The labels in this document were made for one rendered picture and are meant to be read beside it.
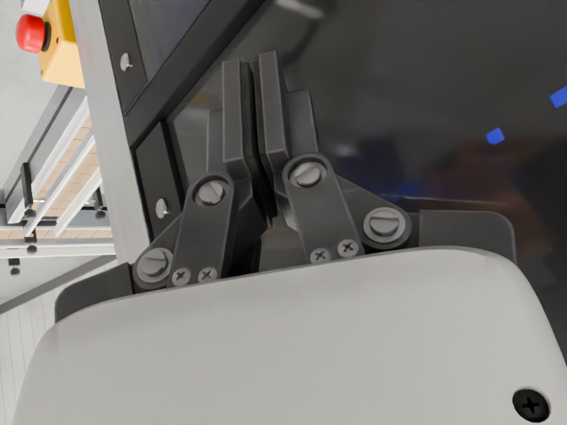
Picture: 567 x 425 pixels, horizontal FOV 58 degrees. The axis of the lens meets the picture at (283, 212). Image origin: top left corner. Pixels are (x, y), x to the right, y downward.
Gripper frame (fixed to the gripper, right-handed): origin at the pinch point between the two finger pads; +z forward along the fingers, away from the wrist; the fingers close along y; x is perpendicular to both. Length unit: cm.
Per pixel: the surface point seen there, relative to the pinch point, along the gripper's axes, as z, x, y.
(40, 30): 40, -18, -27
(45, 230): 58, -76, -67
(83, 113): 52, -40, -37
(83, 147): 50, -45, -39
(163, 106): 19.8, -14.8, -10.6
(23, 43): 39, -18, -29
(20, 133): 162, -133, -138
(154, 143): 18.4, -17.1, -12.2
